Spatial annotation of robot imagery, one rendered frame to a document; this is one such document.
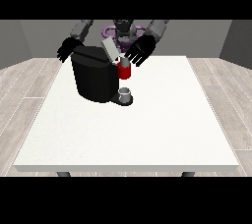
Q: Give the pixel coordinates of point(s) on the dark table leg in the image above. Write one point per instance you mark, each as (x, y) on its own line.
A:
(188, 174)
(63, 174)

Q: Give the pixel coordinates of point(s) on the small grey cup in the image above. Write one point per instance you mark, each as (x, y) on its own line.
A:
(125, 95)

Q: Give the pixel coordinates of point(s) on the black coffee machine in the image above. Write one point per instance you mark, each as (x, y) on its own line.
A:
(93, 75)

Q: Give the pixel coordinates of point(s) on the grey robot trunk purple rings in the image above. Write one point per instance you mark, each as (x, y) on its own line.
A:
(123, 31)

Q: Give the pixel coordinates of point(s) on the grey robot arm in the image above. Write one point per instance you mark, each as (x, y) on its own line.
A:
(80, 30)
(157, 28)

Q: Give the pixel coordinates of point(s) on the small grey coffee pod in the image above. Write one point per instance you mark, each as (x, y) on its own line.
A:
(124, 60)

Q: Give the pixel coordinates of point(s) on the red pod holder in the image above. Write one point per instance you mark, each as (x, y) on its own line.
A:
(124, 70)

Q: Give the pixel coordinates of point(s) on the pale grey machine lid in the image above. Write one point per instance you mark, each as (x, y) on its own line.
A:
(110, 49)

